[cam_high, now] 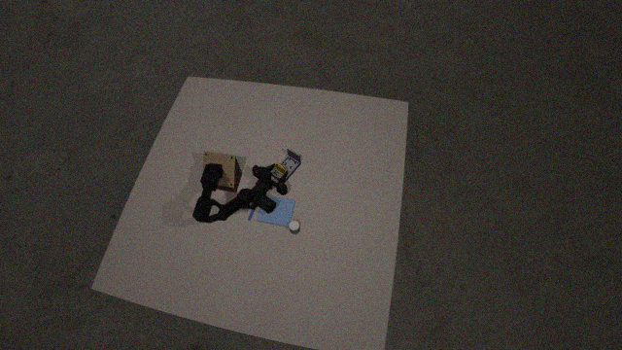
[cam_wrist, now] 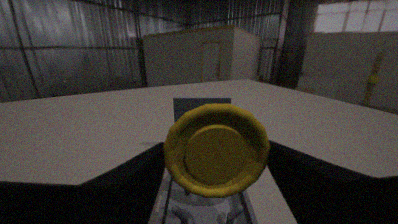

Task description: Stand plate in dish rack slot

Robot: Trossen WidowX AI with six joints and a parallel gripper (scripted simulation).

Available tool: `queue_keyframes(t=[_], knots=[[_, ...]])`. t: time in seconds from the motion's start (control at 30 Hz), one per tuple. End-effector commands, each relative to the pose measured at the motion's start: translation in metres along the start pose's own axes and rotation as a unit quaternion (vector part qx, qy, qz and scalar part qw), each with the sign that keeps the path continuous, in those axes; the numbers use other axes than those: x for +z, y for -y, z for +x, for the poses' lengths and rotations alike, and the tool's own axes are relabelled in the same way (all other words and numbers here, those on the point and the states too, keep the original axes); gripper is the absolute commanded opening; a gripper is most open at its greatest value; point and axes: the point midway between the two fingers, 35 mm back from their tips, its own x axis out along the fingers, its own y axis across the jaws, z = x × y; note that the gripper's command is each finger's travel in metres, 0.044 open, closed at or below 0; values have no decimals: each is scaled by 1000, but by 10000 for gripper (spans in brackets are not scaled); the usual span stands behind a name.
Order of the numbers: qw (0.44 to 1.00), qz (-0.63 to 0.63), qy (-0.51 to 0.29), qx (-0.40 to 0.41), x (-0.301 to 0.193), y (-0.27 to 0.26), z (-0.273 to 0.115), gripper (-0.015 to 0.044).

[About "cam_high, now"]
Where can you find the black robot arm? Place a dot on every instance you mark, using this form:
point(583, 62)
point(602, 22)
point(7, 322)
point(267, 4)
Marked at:
point(210, 180)

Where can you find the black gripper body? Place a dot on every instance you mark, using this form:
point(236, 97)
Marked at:
point(280, 187)

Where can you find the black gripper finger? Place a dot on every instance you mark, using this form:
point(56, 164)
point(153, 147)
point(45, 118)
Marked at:
point(270, 167)
point(283, 178)

